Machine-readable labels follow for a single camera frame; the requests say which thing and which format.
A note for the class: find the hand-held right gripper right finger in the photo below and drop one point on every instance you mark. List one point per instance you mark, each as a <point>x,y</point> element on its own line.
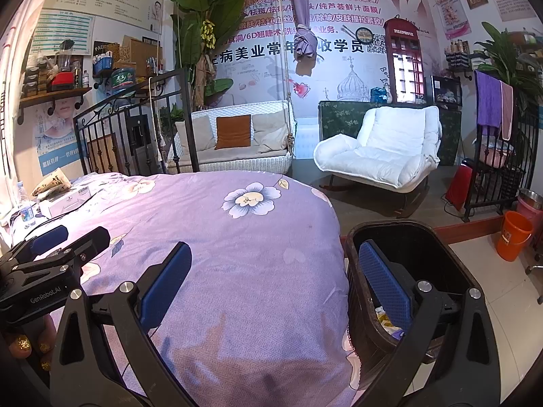
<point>384,280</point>

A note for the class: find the yellow wrapper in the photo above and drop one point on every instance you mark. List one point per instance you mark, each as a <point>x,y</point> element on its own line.
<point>384,316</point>

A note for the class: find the brown paper bag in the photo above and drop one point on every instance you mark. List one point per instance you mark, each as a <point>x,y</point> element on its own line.
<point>53,182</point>

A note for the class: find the blue basket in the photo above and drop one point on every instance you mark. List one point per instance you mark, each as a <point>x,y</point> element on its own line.
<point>102,64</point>

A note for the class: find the beige cushion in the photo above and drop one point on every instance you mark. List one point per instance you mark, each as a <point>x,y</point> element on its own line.
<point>197,133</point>
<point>269,133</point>

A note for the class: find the metal basin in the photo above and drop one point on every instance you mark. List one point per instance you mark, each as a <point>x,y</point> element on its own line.
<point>532,195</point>

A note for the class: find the potted green plant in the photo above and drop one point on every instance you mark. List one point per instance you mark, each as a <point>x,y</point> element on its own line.
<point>505,59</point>

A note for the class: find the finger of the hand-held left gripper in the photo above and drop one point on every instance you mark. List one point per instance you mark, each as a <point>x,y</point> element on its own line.
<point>49,237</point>
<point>85,246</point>

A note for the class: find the black iron headboard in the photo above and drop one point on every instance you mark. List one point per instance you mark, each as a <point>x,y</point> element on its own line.
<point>193,135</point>

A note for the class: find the green round tin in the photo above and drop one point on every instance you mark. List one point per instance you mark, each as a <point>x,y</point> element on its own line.
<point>124,79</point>

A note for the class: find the red bag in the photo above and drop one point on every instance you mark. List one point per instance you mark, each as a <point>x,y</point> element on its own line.
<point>460,184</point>

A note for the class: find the black sign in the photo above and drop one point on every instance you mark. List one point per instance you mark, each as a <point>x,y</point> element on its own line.
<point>106,47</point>

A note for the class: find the cardboard box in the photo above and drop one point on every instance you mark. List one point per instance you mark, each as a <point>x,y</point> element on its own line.
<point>140,53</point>

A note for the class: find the black iron rack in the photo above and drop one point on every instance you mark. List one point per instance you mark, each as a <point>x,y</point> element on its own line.
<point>488,186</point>

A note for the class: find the black trash bin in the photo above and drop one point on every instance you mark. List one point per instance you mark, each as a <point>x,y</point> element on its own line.
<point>424,246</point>

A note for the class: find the face wall poster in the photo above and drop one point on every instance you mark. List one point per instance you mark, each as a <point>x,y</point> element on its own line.
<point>55,135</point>

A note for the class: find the white padded rocking chair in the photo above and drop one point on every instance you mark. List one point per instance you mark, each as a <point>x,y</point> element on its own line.
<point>382,152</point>

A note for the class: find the pink wall poster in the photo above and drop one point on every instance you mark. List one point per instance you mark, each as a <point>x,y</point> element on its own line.
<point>454,8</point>

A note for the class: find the white wicker swing seat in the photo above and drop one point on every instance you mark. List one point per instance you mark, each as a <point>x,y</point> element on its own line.
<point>237,165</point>

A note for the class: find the clear water bottle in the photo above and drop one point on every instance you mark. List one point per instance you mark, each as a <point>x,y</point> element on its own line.
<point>27,212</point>

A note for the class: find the white box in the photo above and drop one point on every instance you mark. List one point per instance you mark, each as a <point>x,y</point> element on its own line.
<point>63,203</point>

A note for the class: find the small shelf with bottles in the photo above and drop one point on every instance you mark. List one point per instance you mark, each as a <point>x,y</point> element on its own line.
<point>456,57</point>

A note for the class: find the red blender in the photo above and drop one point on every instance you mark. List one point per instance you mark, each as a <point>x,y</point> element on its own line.
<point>63,80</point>

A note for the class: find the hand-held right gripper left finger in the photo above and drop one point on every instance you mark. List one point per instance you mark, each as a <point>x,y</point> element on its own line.
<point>163,288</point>

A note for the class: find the pink towel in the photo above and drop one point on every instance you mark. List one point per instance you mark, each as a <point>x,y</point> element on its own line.
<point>507,110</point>

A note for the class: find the pink basin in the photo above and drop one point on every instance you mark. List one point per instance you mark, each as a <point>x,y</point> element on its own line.
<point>496,157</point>

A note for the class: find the red telephone booth cabinet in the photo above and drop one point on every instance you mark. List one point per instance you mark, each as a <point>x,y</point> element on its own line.
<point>403,63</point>

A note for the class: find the person's left hand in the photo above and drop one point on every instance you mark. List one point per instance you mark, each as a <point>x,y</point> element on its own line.
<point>25,341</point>

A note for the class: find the pink bucket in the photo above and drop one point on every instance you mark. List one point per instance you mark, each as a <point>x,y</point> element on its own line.
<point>532,214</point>

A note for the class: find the purple floral blanket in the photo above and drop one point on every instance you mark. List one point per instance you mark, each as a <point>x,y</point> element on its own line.
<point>237,305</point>

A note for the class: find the yellow banana bunch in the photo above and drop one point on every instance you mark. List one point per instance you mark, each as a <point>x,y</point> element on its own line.
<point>208,34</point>

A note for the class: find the blue chart poster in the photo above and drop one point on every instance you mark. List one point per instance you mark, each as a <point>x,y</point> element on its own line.
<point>51,23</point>

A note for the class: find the brown cushion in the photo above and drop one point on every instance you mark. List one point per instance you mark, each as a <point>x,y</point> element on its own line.
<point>232,132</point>

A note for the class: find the wooden wall shelf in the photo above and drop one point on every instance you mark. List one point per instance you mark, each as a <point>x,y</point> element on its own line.
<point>51,93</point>

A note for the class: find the orange bucket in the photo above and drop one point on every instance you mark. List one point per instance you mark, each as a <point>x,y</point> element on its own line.
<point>513,237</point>

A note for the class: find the black display box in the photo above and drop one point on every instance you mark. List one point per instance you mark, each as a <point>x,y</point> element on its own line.
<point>446,91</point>

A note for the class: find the large wall poster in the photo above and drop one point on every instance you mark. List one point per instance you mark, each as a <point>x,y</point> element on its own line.
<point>339,8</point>

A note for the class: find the purple towel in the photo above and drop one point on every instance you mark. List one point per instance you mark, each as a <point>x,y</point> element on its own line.
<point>488,97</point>

